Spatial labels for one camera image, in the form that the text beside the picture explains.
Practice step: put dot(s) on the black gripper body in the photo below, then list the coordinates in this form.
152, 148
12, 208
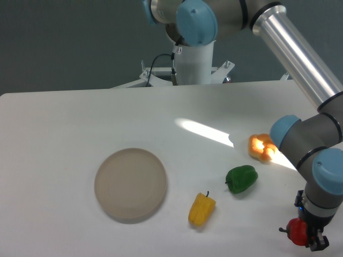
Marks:
315, 217

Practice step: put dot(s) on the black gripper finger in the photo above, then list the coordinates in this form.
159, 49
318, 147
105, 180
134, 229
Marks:
319, 242

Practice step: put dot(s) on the red bell pepper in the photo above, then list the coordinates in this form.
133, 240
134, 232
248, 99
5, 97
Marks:
296, 231

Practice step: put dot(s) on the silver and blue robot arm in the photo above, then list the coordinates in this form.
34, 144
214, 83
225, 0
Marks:
310, 145

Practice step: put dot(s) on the green bell pepper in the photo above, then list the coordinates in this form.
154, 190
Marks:
241, 178

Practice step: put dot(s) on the orange bell pepper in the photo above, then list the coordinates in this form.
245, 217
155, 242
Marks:
261, 147

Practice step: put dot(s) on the yellow bell pepper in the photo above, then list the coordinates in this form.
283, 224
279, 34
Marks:
201, 209

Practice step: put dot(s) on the beige round plate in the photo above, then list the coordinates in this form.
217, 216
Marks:
130, 184

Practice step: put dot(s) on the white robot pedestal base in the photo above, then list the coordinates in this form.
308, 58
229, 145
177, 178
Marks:
190, 66

